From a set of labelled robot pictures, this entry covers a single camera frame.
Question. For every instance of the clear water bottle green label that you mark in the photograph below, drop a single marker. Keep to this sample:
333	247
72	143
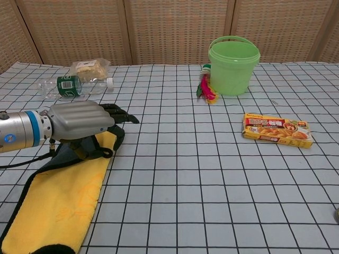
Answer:
69	85

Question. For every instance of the colourful feather shuttlecock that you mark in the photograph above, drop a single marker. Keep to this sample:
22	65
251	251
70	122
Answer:
206	88

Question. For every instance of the woven wooden folding screen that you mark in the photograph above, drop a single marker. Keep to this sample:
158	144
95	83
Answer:
172	29

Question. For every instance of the yellow and grey cloth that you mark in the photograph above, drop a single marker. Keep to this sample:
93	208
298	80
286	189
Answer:
58	206

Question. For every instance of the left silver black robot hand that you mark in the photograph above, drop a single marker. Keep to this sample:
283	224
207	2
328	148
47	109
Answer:
79	119

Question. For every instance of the white checked tablecloth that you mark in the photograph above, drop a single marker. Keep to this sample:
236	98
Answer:
212	185

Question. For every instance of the green plastic bucket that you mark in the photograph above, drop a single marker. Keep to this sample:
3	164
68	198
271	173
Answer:
230	76

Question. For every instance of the yellow curry box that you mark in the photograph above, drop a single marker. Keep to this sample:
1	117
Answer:
275	131

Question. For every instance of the clear bag of snacks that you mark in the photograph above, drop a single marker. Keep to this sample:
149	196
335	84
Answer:
91	69

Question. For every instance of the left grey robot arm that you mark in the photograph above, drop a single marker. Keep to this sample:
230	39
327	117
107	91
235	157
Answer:
18	132

